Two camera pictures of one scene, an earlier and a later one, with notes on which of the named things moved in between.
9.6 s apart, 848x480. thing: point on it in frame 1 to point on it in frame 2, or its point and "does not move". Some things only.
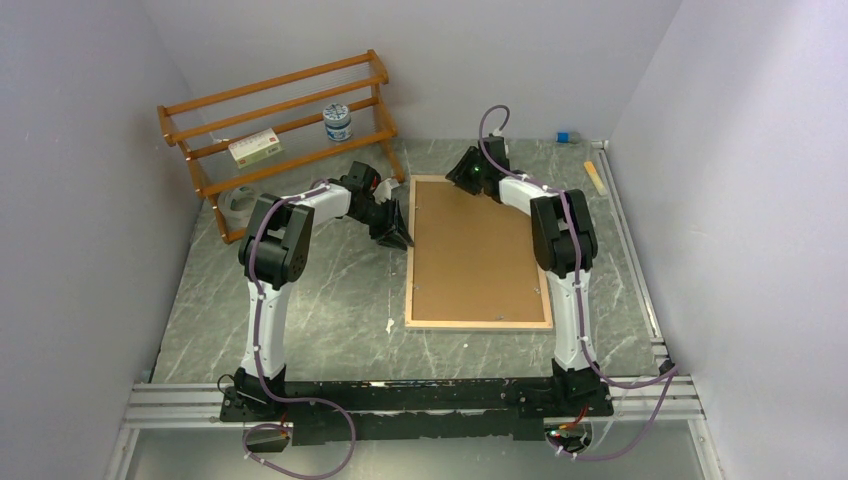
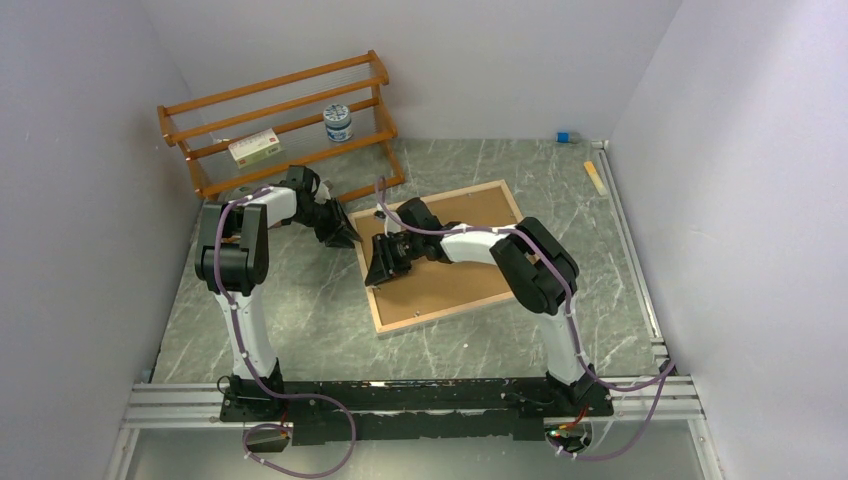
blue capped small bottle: [567, 137] does not move
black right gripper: [460, 175] to [383, 264]
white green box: [256, 148] does not move
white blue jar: [338, 122] does not move
